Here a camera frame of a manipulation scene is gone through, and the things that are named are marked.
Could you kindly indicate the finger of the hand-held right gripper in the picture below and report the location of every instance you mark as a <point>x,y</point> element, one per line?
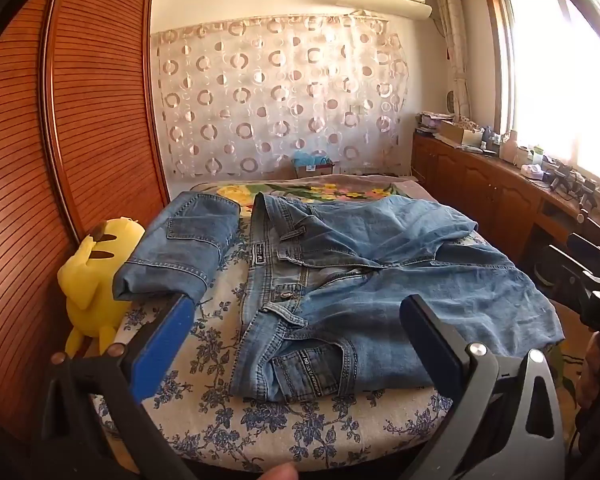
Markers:
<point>572,272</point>
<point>595,257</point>

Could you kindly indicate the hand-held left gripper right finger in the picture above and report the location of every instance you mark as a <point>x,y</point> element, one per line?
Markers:
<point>430,347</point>

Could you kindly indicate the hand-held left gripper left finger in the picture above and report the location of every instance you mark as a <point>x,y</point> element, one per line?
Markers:
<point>160,345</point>

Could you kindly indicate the light blue denim pants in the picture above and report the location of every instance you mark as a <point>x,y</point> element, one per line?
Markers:
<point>380,285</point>

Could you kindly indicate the darker blue denim pants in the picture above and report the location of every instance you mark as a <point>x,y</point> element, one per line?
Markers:
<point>180,240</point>

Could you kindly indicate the person's right hand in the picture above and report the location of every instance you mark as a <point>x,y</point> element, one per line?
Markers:
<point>595,375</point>

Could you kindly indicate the person's left hand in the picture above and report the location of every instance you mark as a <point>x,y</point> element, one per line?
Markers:
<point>280,474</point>

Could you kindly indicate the black electronic gadgets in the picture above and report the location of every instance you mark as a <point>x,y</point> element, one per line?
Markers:
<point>570,182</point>

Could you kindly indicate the yellow plush toy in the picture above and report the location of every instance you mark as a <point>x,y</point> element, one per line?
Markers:
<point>87,280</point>

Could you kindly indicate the blue floral bedsheet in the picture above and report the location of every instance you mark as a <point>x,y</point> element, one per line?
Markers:
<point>230,430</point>

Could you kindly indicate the long wooden cabinet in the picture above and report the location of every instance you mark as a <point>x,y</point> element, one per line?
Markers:
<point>480,185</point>

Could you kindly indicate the open cardboard box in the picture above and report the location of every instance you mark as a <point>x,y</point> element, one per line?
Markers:
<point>457,132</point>

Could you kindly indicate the colourful floral blanket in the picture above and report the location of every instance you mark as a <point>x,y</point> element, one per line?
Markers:
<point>330,191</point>

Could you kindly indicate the stack of papers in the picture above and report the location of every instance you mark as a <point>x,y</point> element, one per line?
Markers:
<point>430,121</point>

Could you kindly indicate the round hand fan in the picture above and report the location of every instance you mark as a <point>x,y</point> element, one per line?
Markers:
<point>451,102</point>

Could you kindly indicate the small cardboard box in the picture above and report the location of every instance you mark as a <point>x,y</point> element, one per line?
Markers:
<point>315,170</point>

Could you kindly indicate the blue cloth bundle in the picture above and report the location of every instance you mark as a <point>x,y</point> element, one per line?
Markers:
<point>310,157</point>

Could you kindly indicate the slatted wooden wardrobe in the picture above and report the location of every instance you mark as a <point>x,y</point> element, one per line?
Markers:
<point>95,110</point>

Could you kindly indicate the beige window curtain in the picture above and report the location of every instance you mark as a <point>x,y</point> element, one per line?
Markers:
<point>452,35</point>

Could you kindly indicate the circle-patterned sheer curtain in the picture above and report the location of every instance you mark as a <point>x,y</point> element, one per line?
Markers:
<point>280,100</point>

